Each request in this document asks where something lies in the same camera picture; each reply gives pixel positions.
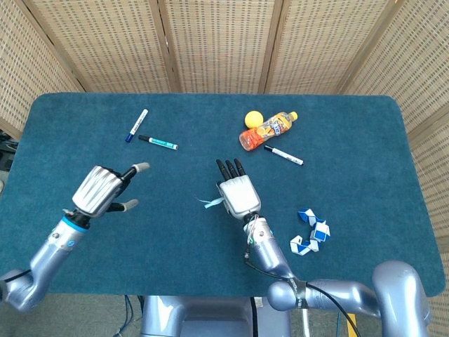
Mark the orange juice plastic bottle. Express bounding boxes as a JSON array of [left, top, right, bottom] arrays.
[[239, 110, 299, 152]]

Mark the white marker with black cap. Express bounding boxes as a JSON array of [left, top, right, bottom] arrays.
[[263, 144, 304, 166]]

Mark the yellow floor tape strip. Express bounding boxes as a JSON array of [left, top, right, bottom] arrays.
[[344, 313, 359, 337]]

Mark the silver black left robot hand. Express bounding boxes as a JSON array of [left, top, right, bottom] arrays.
[[72, 161, 151, 218]]

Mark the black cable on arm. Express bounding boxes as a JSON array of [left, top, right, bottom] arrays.
[[243, 257, 362, 337]]

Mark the black equipment beside table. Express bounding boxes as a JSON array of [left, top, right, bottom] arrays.
[[0, 129, 19, 173]]

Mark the white marker with blue cap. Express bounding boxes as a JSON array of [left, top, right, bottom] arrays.
[[125, 108, 149, 144]]

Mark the blue carpet table mat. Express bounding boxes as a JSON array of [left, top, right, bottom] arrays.
[[0, 92, 446, 298]]

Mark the green marker with black cap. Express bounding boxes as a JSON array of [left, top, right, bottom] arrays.
[[138, 134, 180, 151]]

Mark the blue white snake cube toy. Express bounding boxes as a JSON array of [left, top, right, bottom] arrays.
[[289, 208, 332, 255]]

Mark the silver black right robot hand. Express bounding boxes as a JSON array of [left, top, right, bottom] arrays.
[[214, 158, 262, 218]]

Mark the yellow ball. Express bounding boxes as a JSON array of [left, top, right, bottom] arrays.
[[244, 110, 264, 128]]

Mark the white table leg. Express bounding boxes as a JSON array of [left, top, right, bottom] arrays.
[[300, 309, 311, 337]]

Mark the silver blue robot torso base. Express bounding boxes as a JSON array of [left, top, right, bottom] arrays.
[[140, 296, 292, 337]]

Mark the light blue ribbon piece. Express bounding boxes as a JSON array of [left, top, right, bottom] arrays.
[[196, 197, 225, 210]]

